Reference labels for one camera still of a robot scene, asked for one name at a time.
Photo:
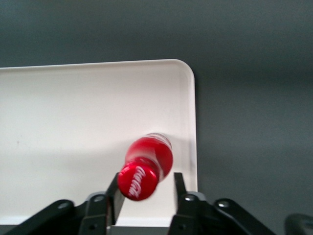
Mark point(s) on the white rectangular tray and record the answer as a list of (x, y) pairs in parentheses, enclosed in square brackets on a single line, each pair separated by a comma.
[(73, 117)]

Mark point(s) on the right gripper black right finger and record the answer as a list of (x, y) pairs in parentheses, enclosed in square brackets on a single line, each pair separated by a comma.
[(193, 215)]

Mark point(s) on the red coke bottle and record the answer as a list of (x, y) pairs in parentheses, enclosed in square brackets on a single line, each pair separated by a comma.
[(149, 161)]

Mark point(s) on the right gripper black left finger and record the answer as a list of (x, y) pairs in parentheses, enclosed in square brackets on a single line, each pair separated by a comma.
[(95, 215)]

